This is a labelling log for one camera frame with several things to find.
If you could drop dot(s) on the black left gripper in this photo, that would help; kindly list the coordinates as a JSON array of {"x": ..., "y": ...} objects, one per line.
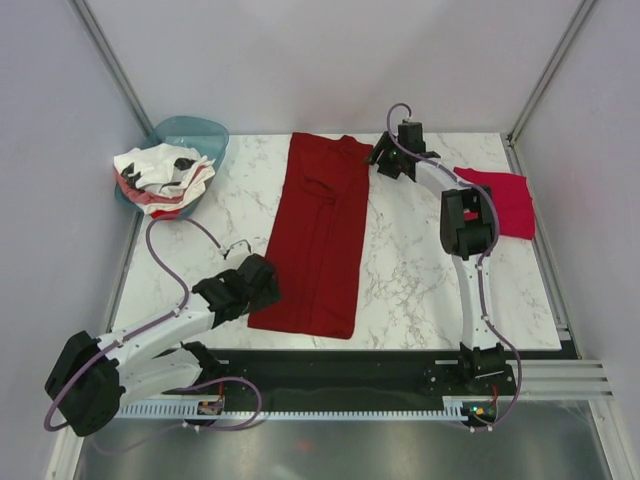
[{"x": 270, "y": 295}]

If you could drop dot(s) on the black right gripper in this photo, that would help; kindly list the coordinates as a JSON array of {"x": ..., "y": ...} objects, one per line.
[{"x": 383, "y": 144}]

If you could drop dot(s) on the dark red t-shirt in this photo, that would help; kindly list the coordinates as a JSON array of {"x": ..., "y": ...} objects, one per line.
[{"x": 317, "y": 239}]

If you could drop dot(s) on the bright red t-shirt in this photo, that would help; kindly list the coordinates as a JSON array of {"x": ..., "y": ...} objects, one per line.
[{"x": 512, "y": 199}]

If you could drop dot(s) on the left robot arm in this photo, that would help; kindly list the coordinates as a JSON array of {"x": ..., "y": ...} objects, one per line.
[{"x": 94, "y": 377}]

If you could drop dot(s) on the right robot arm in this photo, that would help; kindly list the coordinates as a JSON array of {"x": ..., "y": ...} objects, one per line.
[{"x": 468, "y": 228}]

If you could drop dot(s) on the small red garment in basket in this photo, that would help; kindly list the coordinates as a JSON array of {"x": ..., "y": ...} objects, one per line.
[{"x": 165, "y": 215}]

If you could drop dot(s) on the white patterned t-shirt pile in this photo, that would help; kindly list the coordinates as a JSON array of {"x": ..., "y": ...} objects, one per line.
[{"x": 163, "y": 177}]

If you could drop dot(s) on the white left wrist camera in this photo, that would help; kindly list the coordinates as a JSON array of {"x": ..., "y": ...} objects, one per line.
[{"x": 238, "y": 249}]

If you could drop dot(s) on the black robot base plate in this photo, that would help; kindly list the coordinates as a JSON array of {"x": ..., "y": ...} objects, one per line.
[{"x": 319, "y": 380}]

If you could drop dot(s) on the light blue cable duct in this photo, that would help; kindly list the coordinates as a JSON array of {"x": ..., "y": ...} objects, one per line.
[{"x": 181, "y": 408}]

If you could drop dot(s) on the right aluminium frame post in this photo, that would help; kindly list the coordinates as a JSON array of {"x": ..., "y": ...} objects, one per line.
[{"x": 577, "y": 22}]

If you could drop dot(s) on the aluminium frame post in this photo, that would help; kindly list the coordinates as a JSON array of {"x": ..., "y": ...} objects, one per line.
[
  {"x": 577, "y": 22},
  {"x": 92, "y": 27}
]

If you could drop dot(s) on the aluminium front rail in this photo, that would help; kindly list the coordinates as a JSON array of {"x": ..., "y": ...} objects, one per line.
[{"x": 549, "y": 380}]

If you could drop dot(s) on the left aluminium frame post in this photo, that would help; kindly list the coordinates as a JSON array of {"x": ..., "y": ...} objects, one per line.
[{"x": 92, "y": 27}]

